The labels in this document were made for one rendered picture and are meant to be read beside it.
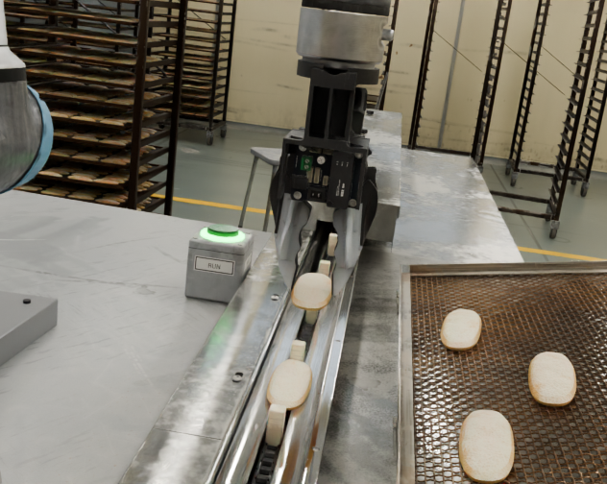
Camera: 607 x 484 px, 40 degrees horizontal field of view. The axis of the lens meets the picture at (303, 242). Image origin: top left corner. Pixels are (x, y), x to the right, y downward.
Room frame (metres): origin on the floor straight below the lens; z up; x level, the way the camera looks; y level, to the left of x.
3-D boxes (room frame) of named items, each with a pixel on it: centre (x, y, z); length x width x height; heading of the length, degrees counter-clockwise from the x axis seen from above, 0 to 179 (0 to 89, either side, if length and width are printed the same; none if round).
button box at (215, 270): (1.00, 0.10, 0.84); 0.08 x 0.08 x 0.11; 85
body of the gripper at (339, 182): (0.72, -0.01, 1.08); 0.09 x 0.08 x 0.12; 175
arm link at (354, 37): (0.73, -0.01, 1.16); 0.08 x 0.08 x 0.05
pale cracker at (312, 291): (0.75, -0.01, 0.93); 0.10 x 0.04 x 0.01; 175
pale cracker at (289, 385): (0.69, 0.00, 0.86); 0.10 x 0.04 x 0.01; 175
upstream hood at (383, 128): (1.82, -0.10, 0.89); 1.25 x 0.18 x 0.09; 175
